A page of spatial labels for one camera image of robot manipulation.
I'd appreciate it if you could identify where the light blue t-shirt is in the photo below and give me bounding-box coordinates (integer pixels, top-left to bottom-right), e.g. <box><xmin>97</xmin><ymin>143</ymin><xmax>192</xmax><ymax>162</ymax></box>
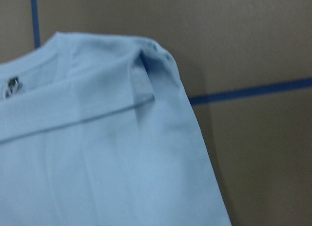
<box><xmin>0</xmin><ymin>32</ymin><xmax>231</xmax><ymax>226</ymax></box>

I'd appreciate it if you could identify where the shirt neck label tag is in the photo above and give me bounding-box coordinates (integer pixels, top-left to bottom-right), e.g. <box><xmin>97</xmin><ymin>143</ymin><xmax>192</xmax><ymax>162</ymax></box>
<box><xmin>3</xmin><ymin>76</ymin><xmax>25</xmax><ymax>100</ymax></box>

